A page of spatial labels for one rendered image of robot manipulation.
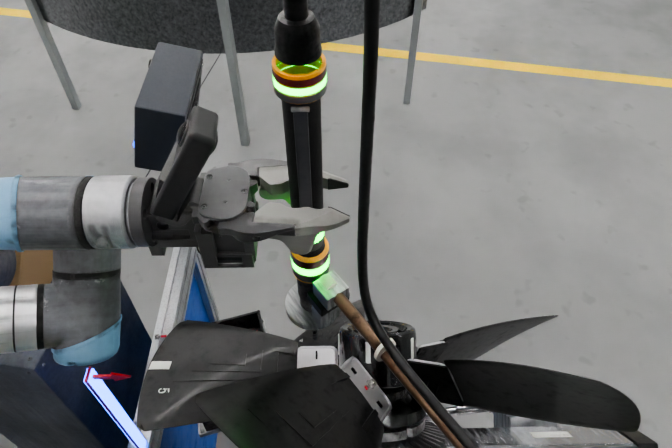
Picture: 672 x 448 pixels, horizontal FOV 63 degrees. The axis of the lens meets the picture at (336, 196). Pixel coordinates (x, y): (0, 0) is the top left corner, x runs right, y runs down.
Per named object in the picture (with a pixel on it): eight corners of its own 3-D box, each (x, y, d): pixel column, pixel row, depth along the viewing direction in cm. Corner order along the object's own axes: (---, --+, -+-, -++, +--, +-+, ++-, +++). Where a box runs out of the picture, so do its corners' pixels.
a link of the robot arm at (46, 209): (13, 175, 60) (-38, 175, 52) (114, 174, 60) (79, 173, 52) (15, 246, 61) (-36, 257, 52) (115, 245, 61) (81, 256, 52)
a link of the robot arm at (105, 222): (96, 160, 56) (72, 221, 50) (141, 159, 56) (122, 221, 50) (118, 208, 61) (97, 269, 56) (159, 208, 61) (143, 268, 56)
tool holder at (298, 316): (361, 322, 69) (364, 278, 62) (314, 353, 66) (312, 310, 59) (320, 274, 74) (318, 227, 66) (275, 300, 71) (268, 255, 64)
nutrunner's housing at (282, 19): (334, 318, 72) (332, -19, 38) (309, 334, 70) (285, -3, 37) (317, 298, 74) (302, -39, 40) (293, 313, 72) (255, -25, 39)
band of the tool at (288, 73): (336, 94, 45) (336, 64, 43) (292, 113, 44) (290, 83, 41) (307, 70, 48) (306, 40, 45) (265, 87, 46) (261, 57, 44)
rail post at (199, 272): (235, 383, 206) (195, 260, 148) (224, 383, 206) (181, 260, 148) (236, 373, 208) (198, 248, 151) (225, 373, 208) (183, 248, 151)
